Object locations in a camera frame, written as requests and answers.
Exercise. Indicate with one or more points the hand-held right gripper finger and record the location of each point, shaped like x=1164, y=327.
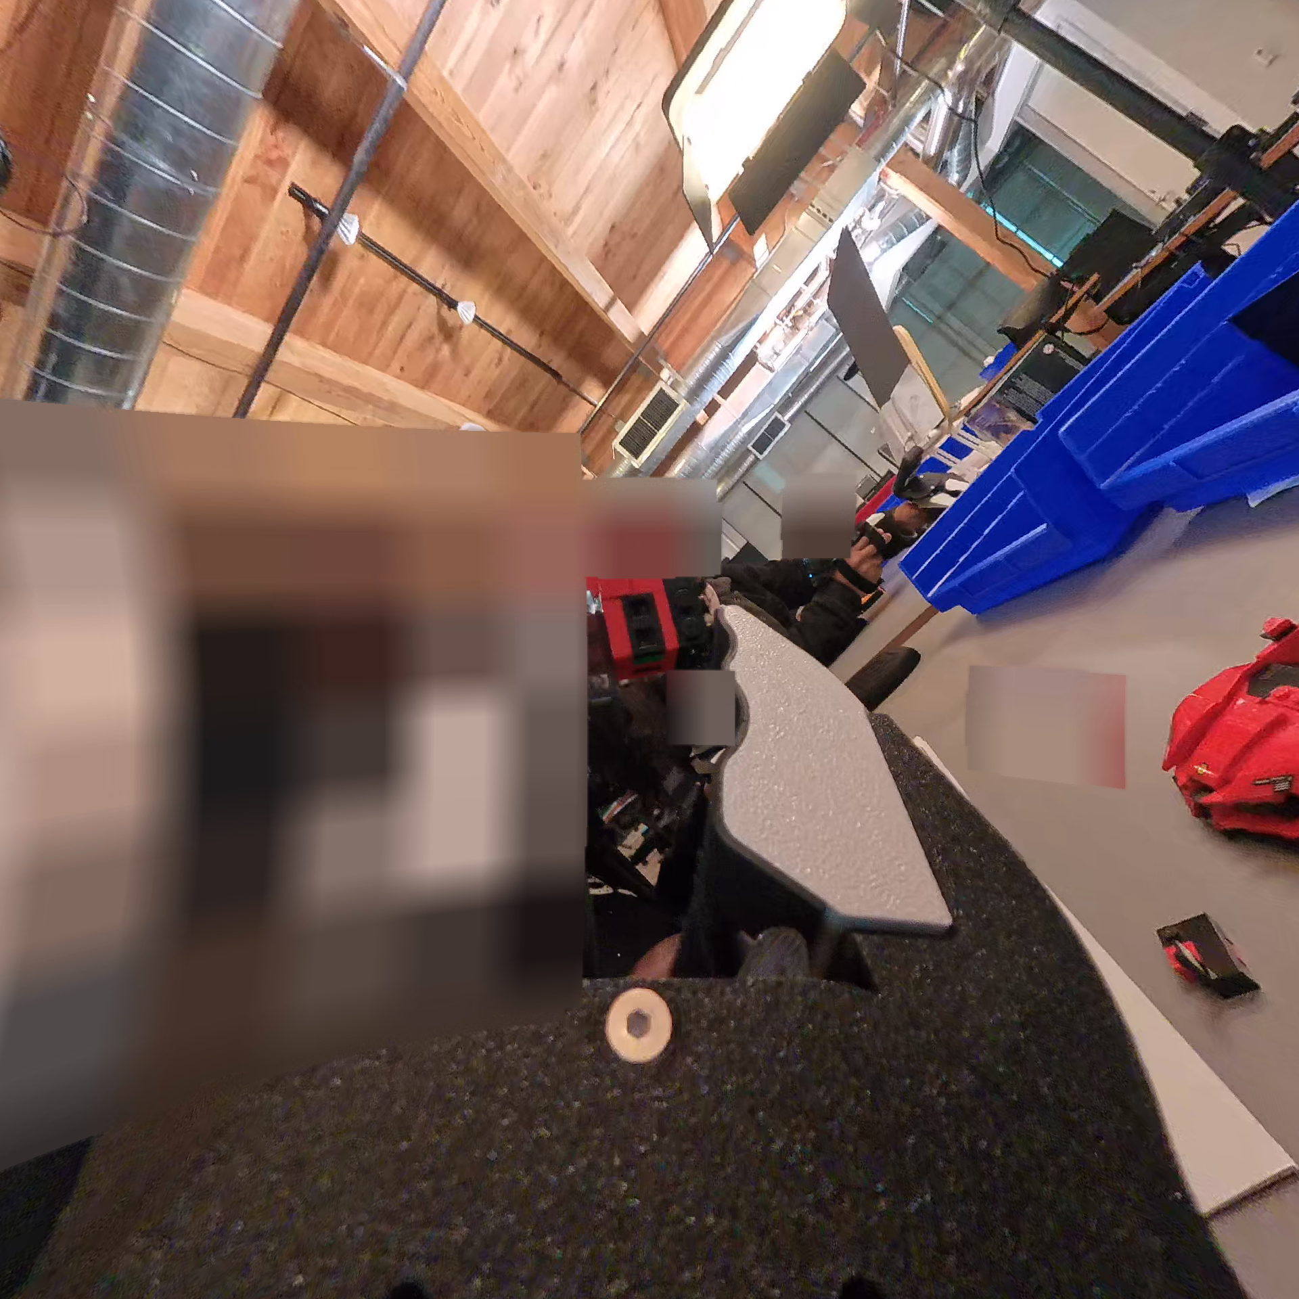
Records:
x=822, y=800

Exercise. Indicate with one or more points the red black brick subassembly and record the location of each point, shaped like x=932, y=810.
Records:
x=635, y=624

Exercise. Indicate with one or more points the small black red brick assembly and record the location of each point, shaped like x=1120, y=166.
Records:
x=1207, y=959

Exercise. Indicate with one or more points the white instruction booklet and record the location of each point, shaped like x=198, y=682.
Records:
x=1197, y=1137

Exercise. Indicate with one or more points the blue plastic storage bin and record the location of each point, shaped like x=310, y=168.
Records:
x=1166, y=425
x=1015, y=528

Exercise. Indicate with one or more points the white air vent grille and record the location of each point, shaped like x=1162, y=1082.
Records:
x=650, y=421

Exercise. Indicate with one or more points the red brick-built toy car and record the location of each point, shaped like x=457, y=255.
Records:
x=1238, y=731

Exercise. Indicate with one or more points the studio light panel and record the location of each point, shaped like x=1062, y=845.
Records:
x=760, y=100

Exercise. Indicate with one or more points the black ceiling pipe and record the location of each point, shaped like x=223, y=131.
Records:
x=335, y=203

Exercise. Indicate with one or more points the black track light rail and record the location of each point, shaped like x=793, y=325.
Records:
x=407, y=265

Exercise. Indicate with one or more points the silver ventilation duct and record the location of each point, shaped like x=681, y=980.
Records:
x=132, y=203
x=944, y=81

